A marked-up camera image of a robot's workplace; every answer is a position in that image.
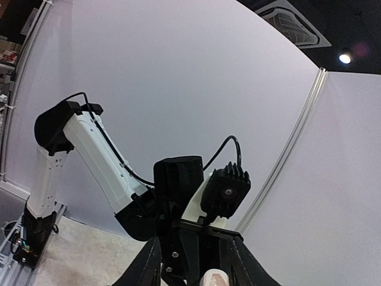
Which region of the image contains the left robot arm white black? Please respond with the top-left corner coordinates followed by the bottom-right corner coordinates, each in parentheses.
top-left (11, 100), bottom-right (276, 285)

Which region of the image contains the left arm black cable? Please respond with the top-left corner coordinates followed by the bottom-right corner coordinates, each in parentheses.
top-left (67, 91), bottom-right (242, 187)

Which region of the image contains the ceiling spot light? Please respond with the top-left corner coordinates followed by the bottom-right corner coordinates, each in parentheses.
top-left (339, 53), bottom-right (352, 64)

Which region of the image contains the ceiling air conditioner vent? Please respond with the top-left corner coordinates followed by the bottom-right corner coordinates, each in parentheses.
top-left (254, 1), bottom-right (332, 49)

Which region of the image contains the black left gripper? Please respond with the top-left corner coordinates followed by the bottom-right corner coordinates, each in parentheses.
top-left (112, 220), bottom-right (280, 286)

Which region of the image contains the pink white earbud charging case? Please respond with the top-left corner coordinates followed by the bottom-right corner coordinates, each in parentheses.
top-left (199, 269), bottom-right (229, 286)

